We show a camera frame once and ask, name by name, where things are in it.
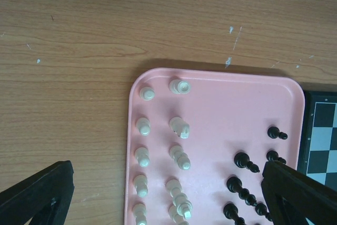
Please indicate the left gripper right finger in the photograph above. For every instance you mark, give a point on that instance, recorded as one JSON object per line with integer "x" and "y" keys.
{"x": 294, "y": 198}

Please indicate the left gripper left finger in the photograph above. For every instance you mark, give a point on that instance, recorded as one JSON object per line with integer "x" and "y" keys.
{"x": 43, "y": 198}

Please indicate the black pawn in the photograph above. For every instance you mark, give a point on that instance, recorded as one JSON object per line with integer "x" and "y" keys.
{"x": 261, "y": 210}
{"x": 274, "y": 133}
{"x": 274, "y": 156}

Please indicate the black white chessboard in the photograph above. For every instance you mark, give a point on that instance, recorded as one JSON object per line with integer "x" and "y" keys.
{"x": 317, "y": 155}

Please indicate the black queen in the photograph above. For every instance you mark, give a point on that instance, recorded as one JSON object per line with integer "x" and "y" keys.
{"x": 234, "y": 185}

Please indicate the black bishop far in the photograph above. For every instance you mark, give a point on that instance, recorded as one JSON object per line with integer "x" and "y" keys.
{"x": 242, "y": 160}

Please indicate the black king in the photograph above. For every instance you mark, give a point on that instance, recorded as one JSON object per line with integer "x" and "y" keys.
{"x": 230, "y": 211}

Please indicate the white pawn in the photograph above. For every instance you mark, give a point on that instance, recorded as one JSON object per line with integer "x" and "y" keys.
{"x": 140, "y": 183}
{"x": 147, "y": 93}
{"x": 143, "y": 125}
{"x": 142, "y": 156}
{"x": 139, "y": 212}

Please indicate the white queen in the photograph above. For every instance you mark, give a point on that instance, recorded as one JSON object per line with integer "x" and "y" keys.
{"x": 180, "y": 200}

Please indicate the pink plastic tray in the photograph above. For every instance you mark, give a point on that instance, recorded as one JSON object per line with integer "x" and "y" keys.
{"x": 227, "y": 113}

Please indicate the white king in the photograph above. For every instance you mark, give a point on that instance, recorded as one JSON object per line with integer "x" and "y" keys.
{"x": 178, "y": 219}

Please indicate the white bishop far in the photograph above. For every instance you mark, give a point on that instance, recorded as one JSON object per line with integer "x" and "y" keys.
{"x": 180, "y": 157}

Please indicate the white knight far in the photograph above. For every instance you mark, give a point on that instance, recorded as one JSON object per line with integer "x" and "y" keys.
{"x": 180, "y": 127}

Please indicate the white rook far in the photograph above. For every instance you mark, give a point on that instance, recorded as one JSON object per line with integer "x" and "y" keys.
{"x": 178, "y": 86}

